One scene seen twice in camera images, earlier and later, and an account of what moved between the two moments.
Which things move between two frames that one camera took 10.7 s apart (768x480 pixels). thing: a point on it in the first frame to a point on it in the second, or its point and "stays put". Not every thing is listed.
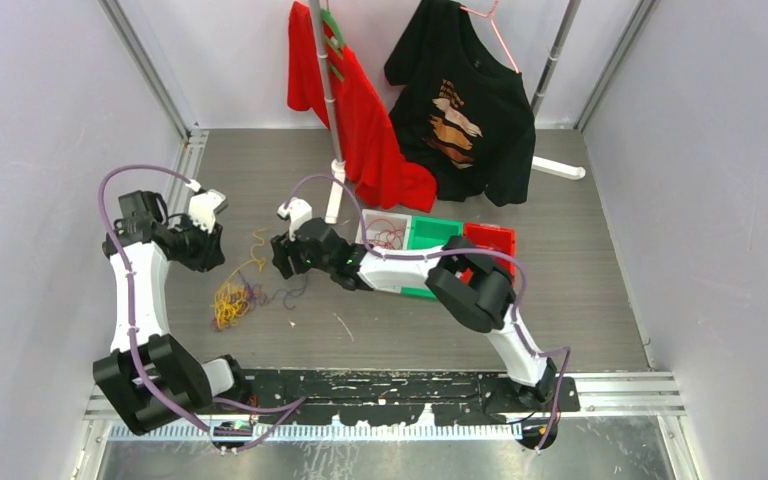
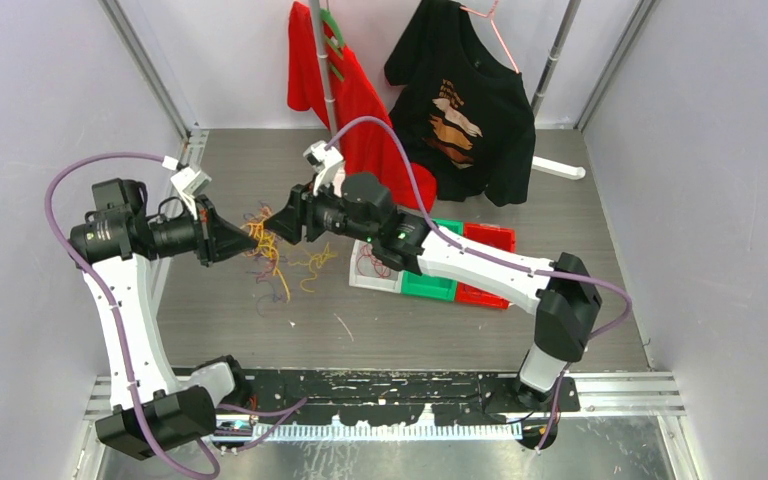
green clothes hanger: [334, 27] stays put
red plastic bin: [497, 238] stays put
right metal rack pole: [555, 54] stays put
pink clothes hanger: [489, 16] stays put
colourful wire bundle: [231, 302] to [268, 252]
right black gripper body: [284, 248] to [319, 211]
